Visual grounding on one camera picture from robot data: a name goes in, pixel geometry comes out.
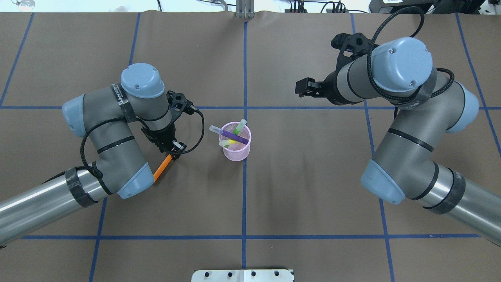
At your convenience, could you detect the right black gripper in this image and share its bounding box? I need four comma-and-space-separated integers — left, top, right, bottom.
295, 71, 352, 105

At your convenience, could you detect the yellow marker pen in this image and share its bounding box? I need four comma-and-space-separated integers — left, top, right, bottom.
219, 139, 239, 148

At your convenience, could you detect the green marker pen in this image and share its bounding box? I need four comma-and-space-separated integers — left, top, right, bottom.
229, 119, 249, 145

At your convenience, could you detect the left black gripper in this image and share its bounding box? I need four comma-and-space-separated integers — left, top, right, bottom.
142, 121, 187, 160

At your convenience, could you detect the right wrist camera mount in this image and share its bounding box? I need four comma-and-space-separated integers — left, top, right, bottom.
330, 33, 371, 71

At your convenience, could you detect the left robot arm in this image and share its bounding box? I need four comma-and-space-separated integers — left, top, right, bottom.
1, 63, 199, 248

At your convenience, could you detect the purple marker pen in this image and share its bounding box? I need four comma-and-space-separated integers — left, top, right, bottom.
209, 125, 249, 145

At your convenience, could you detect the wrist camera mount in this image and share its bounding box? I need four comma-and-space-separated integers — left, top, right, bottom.
166, 90, 198, 122
330, 33, 371, 71

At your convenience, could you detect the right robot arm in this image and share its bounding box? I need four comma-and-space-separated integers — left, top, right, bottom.
295, 33, 500, 245

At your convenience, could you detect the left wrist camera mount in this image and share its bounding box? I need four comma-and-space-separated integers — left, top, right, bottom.
166, 90, 198, 122

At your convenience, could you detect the pink mesh pen holder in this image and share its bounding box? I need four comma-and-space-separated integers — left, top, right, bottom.
218, 122, 252, 162

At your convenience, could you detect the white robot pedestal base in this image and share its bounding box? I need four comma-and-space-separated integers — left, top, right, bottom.
191, 268, 295, 282

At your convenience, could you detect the right black camera cable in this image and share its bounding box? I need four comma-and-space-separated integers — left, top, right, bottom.
366, 6, 455, 118

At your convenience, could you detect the aluminium frame post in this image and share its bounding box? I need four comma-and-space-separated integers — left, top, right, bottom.
235, 0, 255, 19

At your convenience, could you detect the orange marker pen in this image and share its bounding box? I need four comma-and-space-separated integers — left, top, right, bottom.
153, 154, 173, 183

